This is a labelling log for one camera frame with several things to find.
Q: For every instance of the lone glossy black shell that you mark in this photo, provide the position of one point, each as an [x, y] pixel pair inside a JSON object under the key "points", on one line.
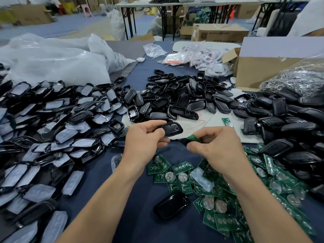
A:
{"points": [[171, 206]]}

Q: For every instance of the large white plastic bag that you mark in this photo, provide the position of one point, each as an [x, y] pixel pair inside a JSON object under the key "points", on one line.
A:
{"points": [[55, 60]]}

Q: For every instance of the small crumpled clear plastic bag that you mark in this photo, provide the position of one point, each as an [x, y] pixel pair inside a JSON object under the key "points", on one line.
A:
{"points": [[155, 50]]}

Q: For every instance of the person's left hand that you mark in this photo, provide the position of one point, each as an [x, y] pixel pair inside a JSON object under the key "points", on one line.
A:
{"points": [[141, 146]]}

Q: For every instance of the brown cardboard box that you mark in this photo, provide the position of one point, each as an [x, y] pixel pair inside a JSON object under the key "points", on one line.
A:
{"points": [[220, 33]]}

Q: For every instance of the white sack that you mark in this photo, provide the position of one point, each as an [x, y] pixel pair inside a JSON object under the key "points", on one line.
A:
{"points": [[116, 25]]}

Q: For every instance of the heap of clear parts bags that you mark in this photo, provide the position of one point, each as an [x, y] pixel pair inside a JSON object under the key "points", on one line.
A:
{"points": [[211, 62]]}

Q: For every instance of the person's left forearm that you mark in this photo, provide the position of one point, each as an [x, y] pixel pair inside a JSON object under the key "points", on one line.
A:
{"points": [[98, 212]]}

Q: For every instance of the clear bag of metal parts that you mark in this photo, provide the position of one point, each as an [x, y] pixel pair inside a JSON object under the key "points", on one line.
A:
{"points": [[301, 81]]}

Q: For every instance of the pink plastic stool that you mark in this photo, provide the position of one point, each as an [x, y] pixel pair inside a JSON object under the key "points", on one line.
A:
{"points": [[86, 10]]}

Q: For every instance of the large open cardboard box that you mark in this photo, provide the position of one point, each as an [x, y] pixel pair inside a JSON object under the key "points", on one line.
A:
{"points": [[268, 72]]}

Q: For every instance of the pile of black shell halves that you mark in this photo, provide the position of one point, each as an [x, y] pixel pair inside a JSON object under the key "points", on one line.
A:
{"points": [[190, 96]]}

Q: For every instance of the heap of black parts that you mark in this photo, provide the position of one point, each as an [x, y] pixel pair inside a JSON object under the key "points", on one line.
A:
{"points": [[165, 0]]}

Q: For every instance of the pile of green circuit boards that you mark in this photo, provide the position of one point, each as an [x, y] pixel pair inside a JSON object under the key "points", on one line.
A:
{"points": [[222, 220]]}

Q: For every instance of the person's right hand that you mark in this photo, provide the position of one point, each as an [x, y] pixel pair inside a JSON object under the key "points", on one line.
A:
{"points": [[220, 149]]}

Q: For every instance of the clear bag with red label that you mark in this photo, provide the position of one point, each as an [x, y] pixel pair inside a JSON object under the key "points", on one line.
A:
{"points": [[177, 58]]}

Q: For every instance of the long white table top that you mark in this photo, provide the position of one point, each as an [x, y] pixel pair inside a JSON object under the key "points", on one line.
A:
{"points": [[238, 4]]}

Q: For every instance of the small green circuit board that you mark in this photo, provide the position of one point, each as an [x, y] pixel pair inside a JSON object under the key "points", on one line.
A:
{"points": [[193, 139]]}

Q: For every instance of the pile of shells with pads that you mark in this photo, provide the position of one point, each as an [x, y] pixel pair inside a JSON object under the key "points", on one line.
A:
{"points": [[48, 134]]}

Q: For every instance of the person's right forearm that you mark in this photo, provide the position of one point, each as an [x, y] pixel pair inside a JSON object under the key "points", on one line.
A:
{"points": [[266, 210]]}

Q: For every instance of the small white object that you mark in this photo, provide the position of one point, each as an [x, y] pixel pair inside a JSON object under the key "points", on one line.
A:
{"points": [[140, 59]]}

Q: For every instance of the pile of assembled black fobs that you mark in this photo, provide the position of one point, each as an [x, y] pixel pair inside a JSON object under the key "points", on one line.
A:
{"points": [[296, 129]]}

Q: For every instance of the black metal table frame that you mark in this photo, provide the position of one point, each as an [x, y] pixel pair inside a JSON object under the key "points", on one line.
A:
{"points": [[129, 22]]}

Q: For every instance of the clear plastic film piece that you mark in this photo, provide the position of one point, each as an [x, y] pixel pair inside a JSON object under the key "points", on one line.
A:
{"points": [[201, 179]]}

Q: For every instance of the tan cardboard box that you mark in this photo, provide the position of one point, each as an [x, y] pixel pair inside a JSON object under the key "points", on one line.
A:
{"points": [[31, 14]]}

